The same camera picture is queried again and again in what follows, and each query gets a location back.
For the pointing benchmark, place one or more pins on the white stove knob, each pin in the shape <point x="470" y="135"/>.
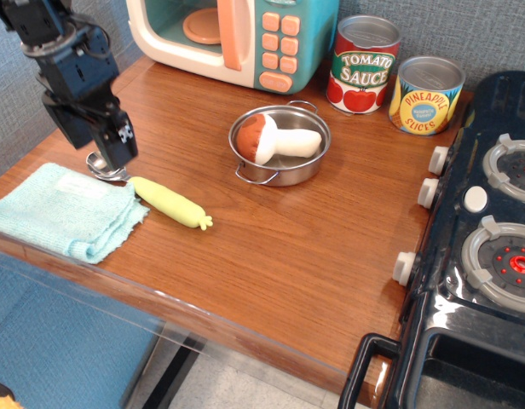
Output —
<point x="437" y="160"/>
<point x="403" y="267"/>
<point x="427" y="192"/>

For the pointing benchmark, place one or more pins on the white stove knob front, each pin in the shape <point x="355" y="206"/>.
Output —
<point x="403" y="267"/>

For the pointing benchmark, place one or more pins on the teal cream toy microwave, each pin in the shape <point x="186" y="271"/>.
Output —
<point x="274" y="46"/>

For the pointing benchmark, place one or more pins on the white stove knob middle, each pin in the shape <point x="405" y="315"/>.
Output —
<point x="427" y="192"/>

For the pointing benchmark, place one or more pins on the plush brown white mushroom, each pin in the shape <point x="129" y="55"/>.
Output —
<point x="259" y="139"/>

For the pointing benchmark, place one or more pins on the orange object at corner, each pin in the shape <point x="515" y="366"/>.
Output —
<point x="7" y="399"/>

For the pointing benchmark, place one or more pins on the tomato sauce can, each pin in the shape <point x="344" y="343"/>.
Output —
<point x="364" y="55"/>

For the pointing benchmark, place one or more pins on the pineapple slices can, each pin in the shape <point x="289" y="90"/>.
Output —
<point x="427" y="90"/>

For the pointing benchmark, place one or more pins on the grey rear stove burner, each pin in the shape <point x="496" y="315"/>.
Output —
<point x="504" y="166"/>

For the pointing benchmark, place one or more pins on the grey stove burner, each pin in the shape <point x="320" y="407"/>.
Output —
<point x="504" y="166"/>
<point x="493" y="259"/>

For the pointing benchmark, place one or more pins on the small steel pan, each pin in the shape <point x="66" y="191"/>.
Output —
<point x="283" y="171"/>

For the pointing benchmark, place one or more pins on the white round stove button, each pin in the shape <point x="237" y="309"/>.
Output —
<point x="475" y="199"/>

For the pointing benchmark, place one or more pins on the grey front stove burner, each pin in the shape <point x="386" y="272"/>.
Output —
<point x="493" y="259"/>

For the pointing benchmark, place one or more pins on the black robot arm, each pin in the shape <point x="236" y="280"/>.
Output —
<point x="14" y="13"/>

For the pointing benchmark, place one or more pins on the white stove knob rear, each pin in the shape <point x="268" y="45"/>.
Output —
<point x="437" y="160"/>

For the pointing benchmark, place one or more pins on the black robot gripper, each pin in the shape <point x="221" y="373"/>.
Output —
<point x="77" y="70"/>

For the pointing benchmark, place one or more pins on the black toy stove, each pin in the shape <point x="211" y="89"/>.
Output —
<point x="457" y="349"/>

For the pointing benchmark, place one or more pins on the light teal cloth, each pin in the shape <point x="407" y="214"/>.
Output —
<point x="63" y="211"/>

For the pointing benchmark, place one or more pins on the spoon with yellow-green handle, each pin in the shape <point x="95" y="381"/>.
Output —
<point x="172" y="204"/>

